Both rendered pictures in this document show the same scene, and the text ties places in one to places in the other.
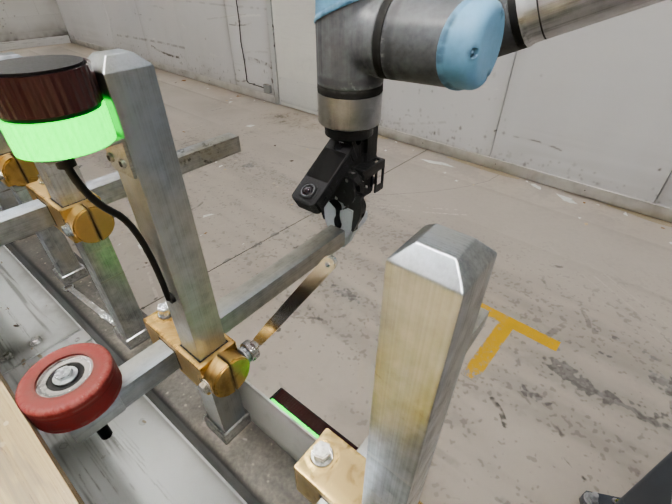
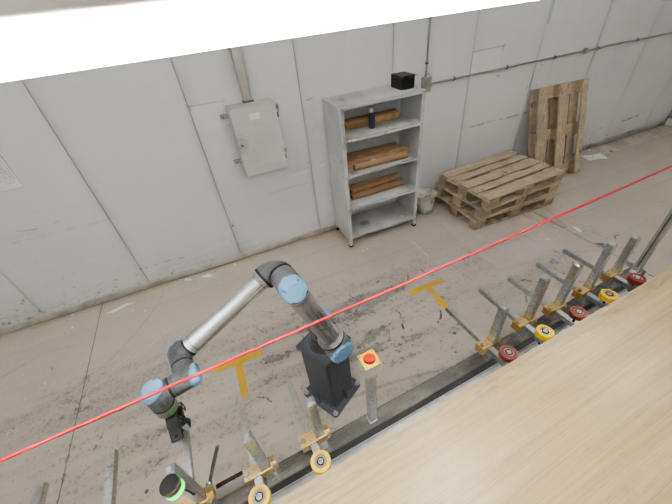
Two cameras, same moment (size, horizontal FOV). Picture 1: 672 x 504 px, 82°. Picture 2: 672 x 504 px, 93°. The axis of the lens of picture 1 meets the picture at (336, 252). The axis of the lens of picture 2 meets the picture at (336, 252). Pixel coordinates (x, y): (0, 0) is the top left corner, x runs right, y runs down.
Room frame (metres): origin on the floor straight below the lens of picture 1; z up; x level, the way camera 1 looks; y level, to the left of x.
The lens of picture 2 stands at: (-0.46, 0.20, 2.32)
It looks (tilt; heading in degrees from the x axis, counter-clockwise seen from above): 39 degrees down; 299
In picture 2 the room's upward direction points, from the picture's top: 7 degrees counter-clockwise
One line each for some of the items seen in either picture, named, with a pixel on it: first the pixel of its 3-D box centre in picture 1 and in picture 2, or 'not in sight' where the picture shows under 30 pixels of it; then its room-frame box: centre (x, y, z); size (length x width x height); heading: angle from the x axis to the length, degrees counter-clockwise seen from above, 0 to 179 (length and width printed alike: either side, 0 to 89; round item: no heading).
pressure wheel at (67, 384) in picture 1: (86, 405); not in sight; (0.22, 0.25, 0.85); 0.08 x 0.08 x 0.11
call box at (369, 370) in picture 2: not in sight; (369, 364); (-0.19, -0.44, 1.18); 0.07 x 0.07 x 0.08; 51
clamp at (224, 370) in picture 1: (195, 349); (197, 502); (0.30, 0.17, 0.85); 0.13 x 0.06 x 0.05; 51
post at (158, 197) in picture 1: (192, 307); (195, 491); (0.29, 0.15, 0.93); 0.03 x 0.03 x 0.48; 51
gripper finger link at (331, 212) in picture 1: (341, 216); not in sight; (0.57, -0.01, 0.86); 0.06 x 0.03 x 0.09; 141
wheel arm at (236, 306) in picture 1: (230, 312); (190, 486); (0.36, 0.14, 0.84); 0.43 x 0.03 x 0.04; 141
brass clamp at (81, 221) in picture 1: (71, 208); not in sight; (0.46, 0.36, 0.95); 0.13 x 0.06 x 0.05; 51
